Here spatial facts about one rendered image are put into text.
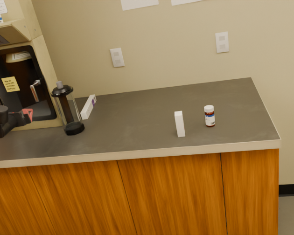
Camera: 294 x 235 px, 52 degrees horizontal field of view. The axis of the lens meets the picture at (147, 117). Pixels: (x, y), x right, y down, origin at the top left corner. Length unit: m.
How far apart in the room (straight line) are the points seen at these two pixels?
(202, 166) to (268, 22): 0.91
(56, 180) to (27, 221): 0.37
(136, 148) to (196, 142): 0.25
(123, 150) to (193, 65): 0.79
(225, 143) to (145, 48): 0.87
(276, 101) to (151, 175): 0.98
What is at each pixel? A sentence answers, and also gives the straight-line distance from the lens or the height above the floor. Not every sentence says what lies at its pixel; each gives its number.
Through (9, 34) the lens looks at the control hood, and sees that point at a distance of 1.52.
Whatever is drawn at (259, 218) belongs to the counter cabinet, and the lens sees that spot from 1.54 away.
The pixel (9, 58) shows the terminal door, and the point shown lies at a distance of 1.64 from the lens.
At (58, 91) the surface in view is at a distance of 1.47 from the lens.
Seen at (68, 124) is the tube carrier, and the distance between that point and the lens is 1.52.
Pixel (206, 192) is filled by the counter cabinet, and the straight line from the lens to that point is 1.41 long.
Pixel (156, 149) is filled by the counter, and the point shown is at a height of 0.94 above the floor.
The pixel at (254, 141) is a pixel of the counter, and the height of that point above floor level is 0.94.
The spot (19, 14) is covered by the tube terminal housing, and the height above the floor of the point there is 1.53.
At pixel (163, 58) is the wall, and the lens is 1.85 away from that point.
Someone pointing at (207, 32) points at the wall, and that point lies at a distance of 1.80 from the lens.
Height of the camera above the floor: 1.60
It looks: 26 degrees down
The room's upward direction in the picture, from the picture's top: 12 degrees counter-clockwise
